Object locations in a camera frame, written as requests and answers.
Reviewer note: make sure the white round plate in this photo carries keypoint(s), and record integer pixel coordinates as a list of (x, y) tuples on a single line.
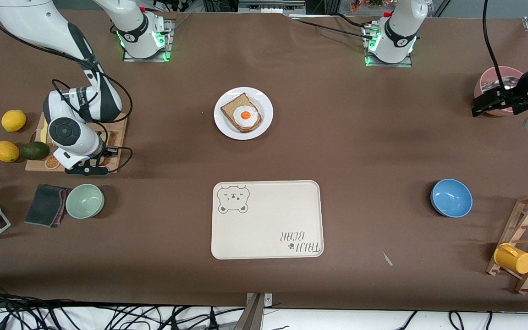
[(264, 103)]

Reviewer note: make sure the beige bear print tray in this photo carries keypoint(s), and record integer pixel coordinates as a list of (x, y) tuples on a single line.
[(268, 215)]

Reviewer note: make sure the dark grey folded cloth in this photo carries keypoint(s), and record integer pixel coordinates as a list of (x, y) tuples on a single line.
[(44, 205)]

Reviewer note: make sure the pink bowl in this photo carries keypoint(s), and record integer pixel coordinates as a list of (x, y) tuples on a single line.
[(486, 75)]

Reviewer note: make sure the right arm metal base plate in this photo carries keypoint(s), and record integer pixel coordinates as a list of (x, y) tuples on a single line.
[(168, 41)]

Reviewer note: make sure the toy fried egg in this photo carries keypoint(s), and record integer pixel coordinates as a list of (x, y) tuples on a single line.
[(246, 116)]

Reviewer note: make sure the mint green bowl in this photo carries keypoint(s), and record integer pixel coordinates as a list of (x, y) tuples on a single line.
[(85, 200)]

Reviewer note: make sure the toy orange slice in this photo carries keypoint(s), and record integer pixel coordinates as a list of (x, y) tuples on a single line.
[(53, 162)]

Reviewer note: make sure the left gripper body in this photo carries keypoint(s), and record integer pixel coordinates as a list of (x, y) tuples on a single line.
[(522, 89)]

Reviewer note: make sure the green toy avocado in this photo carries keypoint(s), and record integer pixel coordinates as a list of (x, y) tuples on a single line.
[(34, 151)]

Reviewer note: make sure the white paper scrap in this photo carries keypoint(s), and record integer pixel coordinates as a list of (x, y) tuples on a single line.
[(387, 259)]

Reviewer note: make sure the yellow toy lemon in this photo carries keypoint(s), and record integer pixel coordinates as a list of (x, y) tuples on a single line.
[(13, 120), (6, 151)]

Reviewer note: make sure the wooden mug rack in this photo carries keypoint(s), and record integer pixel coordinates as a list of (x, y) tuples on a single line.
[(527, 238)]

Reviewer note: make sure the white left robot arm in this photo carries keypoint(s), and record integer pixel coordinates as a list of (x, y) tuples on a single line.
[(401, 27)]

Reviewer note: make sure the yellow mug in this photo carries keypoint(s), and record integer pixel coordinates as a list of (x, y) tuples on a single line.
[(514, 258)]

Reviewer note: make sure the yellow plastic knife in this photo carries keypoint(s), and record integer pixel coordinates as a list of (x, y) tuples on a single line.
[(43, 135)]

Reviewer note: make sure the blue bowl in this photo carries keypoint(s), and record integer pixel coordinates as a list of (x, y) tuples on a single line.
[(451, 198)]

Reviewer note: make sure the grey metal bracket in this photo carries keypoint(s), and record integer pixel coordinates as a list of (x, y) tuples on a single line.
[(259, 307)]

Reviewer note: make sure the bread slice under egg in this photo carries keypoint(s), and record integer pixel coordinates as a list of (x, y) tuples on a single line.
[(234, 104)]

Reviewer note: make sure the bamboo cutting board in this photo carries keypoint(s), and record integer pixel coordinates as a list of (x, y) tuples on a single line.
[(35, 165)]

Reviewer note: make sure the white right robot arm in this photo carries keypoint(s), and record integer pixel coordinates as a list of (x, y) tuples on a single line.
[(39, 27)]

